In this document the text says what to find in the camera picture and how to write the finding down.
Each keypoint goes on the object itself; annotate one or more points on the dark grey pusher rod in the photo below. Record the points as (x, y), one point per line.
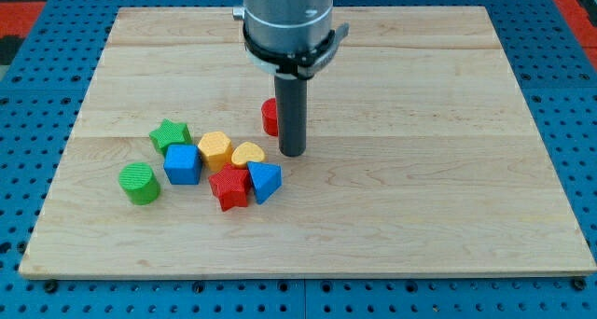
(291, 107)

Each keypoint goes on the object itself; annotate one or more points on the black clamp ring mount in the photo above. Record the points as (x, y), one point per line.
(296, 65)

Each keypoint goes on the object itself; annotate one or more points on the yellow hexagon block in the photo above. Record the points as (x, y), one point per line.
(216, 150)

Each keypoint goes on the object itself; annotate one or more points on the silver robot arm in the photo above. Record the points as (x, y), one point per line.
(291, 40)

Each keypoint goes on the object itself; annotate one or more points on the wooden board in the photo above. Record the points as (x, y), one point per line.
(422, 161)

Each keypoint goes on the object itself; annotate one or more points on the red cylinder block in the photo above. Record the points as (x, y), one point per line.
(269, 117)

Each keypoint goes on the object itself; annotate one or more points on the yellow heart block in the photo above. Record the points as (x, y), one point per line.
(246, 152)

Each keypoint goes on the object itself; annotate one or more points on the blue triangle block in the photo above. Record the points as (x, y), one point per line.
(266, 179)

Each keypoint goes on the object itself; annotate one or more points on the red star block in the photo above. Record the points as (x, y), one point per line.
(231, 186)

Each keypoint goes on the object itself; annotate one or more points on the green star block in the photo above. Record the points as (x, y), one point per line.
(170, 133)

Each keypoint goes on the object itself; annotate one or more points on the blue cube block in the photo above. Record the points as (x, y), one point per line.
(183, 165)

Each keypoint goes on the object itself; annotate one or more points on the green cylinder block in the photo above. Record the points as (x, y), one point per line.
(139, 183)

